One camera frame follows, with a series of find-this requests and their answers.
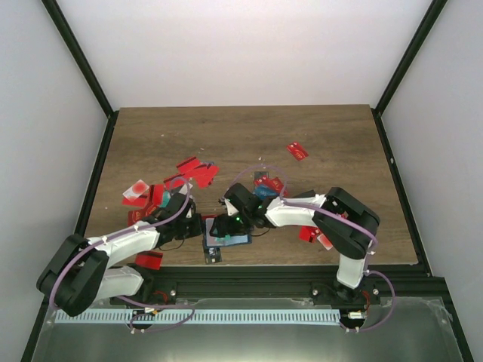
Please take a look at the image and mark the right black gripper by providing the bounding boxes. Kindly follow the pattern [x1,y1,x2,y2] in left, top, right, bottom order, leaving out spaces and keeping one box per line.
[210,210,253,239]

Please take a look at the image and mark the teal VIP card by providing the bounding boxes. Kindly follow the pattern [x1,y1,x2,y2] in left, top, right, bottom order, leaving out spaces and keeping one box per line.
[207,235,230,246]

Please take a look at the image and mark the navy blue card holder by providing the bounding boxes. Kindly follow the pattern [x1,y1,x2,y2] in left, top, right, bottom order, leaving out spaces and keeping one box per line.
[203,218,252,248]

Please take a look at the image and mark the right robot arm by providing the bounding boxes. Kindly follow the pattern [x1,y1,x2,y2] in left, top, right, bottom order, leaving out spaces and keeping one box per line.
[208,183,380,304]

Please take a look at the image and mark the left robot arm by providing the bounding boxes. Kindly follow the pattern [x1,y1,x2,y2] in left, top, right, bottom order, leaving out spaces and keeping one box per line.
[36,193,202,317]

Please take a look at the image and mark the red card front left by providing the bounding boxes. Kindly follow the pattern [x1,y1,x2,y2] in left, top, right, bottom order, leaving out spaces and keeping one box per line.
[134,250,163,270]

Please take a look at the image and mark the red striped card top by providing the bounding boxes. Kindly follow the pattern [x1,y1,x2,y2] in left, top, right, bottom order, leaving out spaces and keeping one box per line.
[177,156,202,174]

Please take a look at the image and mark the black card upper centre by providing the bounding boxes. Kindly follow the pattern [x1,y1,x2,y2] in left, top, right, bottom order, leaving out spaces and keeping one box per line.
[254,171,269,184]

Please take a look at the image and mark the white red dot card left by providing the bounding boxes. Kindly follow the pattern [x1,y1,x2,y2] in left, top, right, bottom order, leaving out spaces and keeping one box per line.
[122,179,149,201]

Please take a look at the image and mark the white red dot card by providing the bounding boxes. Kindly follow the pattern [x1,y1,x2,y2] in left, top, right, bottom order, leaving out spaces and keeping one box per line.
[317,234,333,250]
[122,179,149,201]

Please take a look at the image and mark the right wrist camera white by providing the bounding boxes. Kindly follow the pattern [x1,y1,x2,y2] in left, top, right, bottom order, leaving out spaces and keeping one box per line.
[219,197,239,216]

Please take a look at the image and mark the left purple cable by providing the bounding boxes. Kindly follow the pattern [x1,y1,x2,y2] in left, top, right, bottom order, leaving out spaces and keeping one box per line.
[48,176,195,335]

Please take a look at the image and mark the purple cable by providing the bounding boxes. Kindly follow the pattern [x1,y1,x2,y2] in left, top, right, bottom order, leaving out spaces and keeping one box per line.
[228,164,396,335]
[48,176,195,335]

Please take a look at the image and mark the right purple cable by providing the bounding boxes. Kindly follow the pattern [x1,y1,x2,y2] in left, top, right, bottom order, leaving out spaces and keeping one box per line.
[228,164,396,335]

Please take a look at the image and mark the white slotted cable duct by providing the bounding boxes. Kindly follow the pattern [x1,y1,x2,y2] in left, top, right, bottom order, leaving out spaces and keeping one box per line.
[54,308,340,327]

